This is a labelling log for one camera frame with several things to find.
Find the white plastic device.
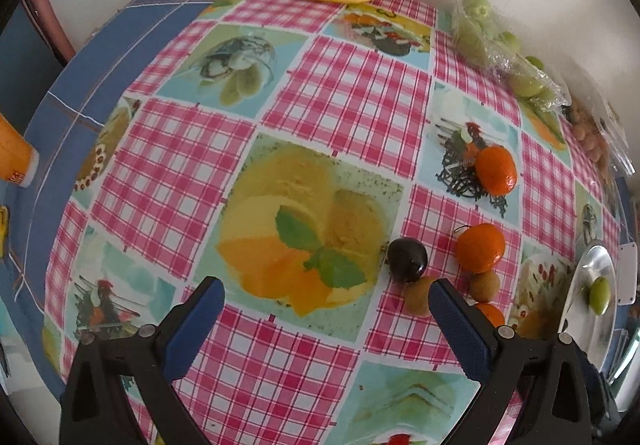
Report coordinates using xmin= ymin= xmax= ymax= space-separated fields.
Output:
xmin=616 ymin=245 xmax=638 ymax=306

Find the blue tablecloth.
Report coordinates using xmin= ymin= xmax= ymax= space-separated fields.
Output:
xmin=0 ymin=0 xmax=638 ymax=391

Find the orange plastic cup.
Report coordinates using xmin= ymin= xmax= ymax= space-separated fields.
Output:
xmin=0 ymin=114 xmax=40 ymax=186

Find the bag of brown longans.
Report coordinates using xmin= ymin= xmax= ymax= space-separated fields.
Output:
xmin=565 ymin=75 xmax=636 ymax=176

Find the plastic bag of green fruit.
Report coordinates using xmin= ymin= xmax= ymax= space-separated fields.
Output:
xmin=451 ymin=0 xmax=571 ymax=113

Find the pink checked printed tablecloth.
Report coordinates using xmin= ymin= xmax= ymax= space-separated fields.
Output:
xmin=42 ymin=0 xmax=626 ymax=445

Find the orange tangerine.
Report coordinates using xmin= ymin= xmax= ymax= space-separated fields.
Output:
xmin=455 ymin=223 xmax=507 ymax=274
xmin=474 ymin=146 xmax=518 ymax=196
xmin=474 ymin=302 xmax=507 ymax=328

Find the banana peel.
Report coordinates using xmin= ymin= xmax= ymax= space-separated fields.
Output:
xmin=0 ymin=205 xmax=11 ymax=258

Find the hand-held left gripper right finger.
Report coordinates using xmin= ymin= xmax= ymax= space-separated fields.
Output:
xmin=427 ymin=278 xmax=593 ymax=445

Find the brown kiwi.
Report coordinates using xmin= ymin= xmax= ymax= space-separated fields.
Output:
xmin=469 ymin=271 xmax=501 ymax=302
xmin=404 ymin=276 xmax=441 ymax=317

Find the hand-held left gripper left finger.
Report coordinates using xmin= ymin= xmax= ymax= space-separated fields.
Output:
xmin=59 ymin=276 xmax=226 ymax=445

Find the round metal plate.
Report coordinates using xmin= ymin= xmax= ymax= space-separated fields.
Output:
xmin=557 ymin=241 xmax=618 ymax=381

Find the dark purple plum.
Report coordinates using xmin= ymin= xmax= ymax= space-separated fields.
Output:
xmin=387 ymin=237 xmax=429 ymax=284

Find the large green mango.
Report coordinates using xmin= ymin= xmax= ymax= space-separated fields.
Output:
xmin=588 ymin=276 xmax=613 ymax=313

